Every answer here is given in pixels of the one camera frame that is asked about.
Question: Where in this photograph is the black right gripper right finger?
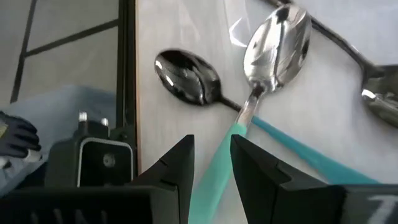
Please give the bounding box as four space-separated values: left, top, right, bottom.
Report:
229 134 346 224

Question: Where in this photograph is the person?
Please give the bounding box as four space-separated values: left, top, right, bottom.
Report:
0 84 118 198

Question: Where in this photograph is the silver spoon teal handle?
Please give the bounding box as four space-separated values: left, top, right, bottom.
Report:
188 2 313 224

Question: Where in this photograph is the black spoon blue handle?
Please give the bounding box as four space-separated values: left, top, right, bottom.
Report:
154 49 381 185

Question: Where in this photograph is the person's hand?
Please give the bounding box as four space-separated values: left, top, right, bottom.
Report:
0 111 42 159

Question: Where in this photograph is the black aluminium table frame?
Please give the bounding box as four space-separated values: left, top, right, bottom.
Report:
115 0 138 178

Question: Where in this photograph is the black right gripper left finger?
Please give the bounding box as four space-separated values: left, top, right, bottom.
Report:
129 134 195 224

